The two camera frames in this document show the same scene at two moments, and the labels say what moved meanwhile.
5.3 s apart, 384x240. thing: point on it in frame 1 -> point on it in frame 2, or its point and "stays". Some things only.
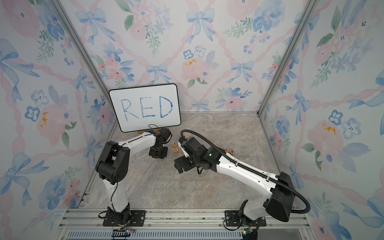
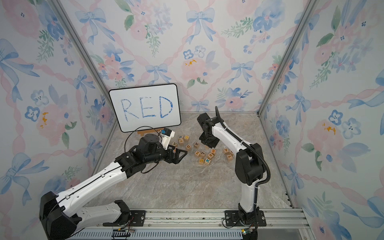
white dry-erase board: [136, 108] stays
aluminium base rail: [84, 224] stays
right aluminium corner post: [311, 9] stays
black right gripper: [185, 165] -> [213, 144]
